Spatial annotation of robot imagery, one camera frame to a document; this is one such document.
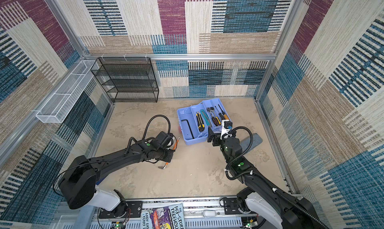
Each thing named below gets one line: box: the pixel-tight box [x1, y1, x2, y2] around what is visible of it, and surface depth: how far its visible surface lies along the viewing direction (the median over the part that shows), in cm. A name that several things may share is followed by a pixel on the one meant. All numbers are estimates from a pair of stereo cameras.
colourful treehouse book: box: [141, 203, 186, 229], surface depth 70 cm
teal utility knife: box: [200, 109, 212, 127], surface depth 102 cm
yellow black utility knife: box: [196, 111, 205, 132], surface depth 98 cm
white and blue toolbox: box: [176, 98, 231, 145], surface depth 100 cm
